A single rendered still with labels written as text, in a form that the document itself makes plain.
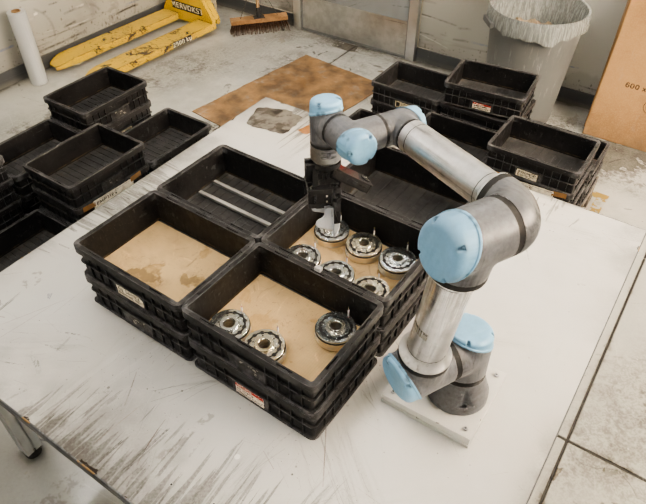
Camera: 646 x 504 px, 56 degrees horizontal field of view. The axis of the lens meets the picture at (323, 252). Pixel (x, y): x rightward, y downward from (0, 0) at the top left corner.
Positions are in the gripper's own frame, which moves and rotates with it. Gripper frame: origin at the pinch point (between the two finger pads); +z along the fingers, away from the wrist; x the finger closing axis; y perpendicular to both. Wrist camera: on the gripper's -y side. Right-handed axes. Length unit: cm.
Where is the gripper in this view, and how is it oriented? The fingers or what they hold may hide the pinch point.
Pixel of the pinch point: (334, 225)
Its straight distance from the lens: 157.7
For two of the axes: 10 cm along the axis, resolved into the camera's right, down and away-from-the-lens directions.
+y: -9.9, 1.2, -1.3
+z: 0.1, 7.7, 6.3
